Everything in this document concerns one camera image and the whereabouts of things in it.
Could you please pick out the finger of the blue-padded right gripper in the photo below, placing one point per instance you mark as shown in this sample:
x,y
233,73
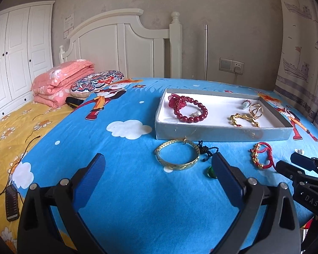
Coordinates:
x,y
290,171
304,162

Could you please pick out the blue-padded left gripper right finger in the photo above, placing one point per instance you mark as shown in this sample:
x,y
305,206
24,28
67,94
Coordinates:
x,y
279,231

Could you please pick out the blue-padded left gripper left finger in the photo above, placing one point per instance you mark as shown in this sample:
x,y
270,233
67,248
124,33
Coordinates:
x,y
38,231

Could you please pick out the white pearl pendant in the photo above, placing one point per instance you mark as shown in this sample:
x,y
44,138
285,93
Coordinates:
x,y
196,114

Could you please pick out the grey white jewelry tray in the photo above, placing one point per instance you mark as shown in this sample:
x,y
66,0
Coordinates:
x,y
217,126

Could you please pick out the black remote control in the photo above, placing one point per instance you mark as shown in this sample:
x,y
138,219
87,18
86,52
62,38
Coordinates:
x,y
11,203

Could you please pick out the ship print curtain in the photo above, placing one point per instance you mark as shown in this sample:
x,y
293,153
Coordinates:
x,y
297,79

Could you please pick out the yellow daisy bed sheet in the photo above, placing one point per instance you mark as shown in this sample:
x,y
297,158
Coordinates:
x,y
19,132

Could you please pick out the blue cartoon bed sheet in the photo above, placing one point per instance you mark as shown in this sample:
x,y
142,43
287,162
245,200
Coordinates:
x,y
139,206

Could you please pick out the black folding fan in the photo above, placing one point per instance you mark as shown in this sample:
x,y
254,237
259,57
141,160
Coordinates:
x,y
73,102

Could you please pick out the red flower hair ornament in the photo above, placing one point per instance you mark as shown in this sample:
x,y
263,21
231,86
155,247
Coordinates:
x,y
176,102

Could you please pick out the folded pink quilt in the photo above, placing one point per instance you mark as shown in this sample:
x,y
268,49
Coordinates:
x,y
53,87

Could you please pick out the patterned round pillow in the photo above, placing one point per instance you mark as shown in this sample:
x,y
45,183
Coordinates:
x,y
94,82

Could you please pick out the silver metal pole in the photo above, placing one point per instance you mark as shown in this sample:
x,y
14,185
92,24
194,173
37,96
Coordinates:
x,y
205,51

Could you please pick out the white wardrobe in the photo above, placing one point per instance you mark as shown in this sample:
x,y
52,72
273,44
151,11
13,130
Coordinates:
x,y
25,51

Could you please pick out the white wooden headboard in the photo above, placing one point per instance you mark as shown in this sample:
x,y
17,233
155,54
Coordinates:
x,y
117,40

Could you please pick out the grey wall socket panel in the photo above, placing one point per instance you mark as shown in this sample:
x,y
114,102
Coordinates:
x,y
231,66

